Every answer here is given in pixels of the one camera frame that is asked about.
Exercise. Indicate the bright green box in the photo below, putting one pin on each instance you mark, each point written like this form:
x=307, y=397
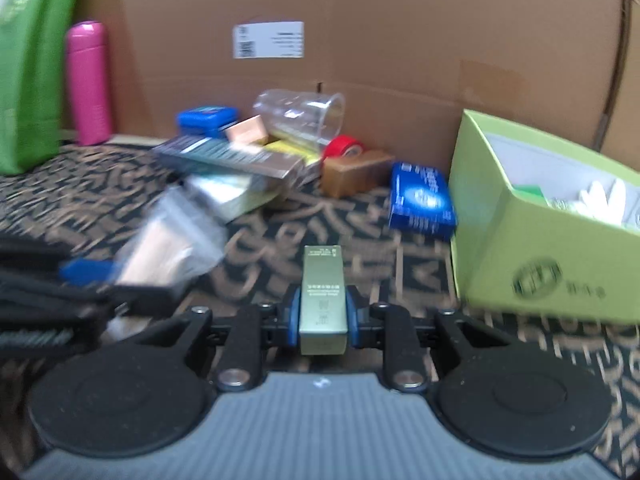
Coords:
x=530, y=195

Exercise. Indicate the white glove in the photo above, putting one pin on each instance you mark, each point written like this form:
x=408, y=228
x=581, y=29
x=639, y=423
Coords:
x=607, y=200

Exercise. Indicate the small tan box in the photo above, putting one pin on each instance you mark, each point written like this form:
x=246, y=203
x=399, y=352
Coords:
x=246, y=131

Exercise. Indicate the olive green box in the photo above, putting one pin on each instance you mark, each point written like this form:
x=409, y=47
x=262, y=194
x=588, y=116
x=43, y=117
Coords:
x=323, y=305

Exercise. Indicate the black letter-printed mat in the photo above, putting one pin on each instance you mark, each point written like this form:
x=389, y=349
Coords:
x=310, y=220

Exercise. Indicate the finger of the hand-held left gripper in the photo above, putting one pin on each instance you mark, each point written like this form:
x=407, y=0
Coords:
x=85, y=270
x=145, y=301

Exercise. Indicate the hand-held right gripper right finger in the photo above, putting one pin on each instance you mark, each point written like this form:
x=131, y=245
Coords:
x=400, y=345

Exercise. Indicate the blue cardboard box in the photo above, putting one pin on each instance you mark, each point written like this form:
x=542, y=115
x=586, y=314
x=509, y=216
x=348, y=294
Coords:
x=422, y=200

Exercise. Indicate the clear plastic cup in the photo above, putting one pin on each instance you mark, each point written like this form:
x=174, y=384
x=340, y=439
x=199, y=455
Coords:
x=300, y=115

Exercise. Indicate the red tape roll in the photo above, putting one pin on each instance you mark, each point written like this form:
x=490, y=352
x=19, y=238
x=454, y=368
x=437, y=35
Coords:
x=342, y=147

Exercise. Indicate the blue plastic case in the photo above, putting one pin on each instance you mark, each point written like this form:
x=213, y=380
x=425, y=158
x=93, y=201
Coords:
x=207, y=120

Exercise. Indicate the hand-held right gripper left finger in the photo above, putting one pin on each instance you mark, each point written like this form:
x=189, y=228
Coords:
x=245, y=345

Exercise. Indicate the brown box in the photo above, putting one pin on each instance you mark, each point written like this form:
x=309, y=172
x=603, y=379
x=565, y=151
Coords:
x=355, y=172

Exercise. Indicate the pink bottle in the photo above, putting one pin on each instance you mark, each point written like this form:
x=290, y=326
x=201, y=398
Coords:
x=90, y=85

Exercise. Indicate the white paper label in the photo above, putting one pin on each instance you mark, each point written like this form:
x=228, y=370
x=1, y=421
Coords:
x=270, y=40

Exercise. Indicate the white barcode box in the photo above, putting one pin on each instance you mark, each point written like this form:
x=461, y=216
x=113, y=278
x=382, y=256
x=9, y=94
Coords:
x=230, y=157

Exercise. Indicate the clear plastic bag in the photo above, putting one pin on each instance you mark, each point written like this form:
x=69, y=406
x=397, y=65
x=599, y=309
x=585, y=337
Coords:
x=170, y=245

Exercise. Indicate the light green shoe box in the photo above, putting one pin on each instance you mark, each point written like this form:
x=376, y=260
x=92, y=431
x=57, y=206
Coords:
x=520, y=260

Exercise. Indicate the cardboard backdrop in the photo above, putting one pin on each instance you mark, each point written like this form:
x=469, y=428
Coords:
x=400, y=35

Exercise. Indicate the green fabric bag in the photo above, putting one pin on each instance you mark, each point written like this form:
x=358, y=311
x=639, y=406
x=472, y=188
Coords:
x=30, y=70

